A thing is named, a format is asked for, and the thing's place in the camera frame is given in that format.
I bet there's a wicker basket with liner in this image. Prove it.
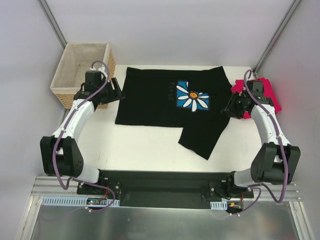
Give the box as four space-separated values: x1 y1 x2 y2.
50 42 116 109

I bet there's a black t shirt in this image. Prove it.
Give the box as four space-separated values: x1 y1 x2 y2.
115 66 232 160

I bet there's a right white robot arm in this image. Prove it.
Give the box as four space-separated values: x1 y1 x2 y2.
217 78 301 203

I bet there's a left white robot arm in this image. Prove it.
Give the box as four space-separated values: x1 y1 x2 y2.
40 67 125 195

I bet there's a folded red t shirt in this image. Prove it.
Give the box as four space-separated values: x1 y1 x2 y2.
231 77 282 119

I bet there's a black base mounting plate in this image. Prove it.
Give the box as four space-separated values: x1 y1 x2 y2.
76 171 256 208

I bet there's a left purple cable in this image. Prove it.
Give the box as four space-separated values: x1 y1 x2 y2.
52 60 116 213

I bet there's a right aluminium frame post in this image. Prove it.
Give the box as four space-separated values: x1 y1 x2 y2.
251 0 303 78

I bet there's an aluminium frame post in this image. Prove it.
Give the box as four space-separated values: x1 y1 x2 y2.
37 0 67 49
251 0 303 78

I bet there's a left aluminium frame post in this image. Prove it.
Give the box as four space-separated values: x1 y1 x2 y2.
37 0 67 49

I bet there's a right slotted cable duct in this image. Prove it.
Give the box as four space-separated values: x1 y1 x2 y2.
210 200 228 211

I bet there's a slotted cable duct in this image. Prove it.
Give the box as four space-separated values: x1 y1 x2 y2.
210 200 228 211
42 196 120 208

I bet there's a front aluminium rail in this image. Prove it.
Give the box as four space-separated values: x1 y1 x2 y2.
30 176 303 202

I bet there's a left slotted cable duct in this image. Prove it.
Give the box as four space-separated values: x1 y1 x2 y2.
42 196 120 208

